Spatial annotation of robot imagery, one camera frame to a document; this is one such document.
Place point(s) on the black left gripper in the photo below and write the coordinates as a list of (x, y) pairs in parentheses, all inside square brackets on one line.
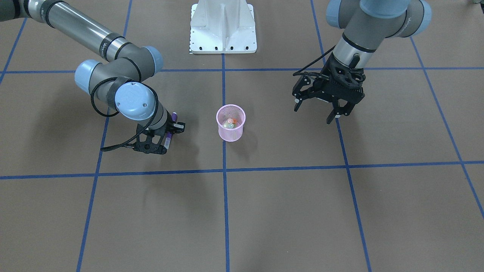
[(307, 87)]

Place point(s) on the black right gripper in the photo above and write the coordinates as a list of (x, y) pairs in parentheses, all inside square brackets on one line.
[(177, 127)]

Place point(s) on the purple marker pen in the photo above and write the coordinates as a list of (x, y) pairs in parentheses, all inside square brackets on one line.
[(170, 133)]

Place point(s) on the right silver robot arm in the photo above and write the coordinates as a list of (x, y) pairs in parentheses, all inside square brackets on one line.
[(116, 86)]

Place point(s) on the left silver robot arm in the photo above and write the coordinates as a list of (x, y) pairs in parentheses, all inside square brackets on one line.
[(365, 24)]

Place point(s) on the pink mesh pen holder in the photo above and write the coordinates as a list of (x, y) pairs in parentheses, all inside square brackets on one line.
[(230, 111)]

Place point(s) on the white pedestal column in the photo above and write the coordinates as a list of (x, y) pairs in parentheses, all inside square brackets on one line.
[(222, 27)]

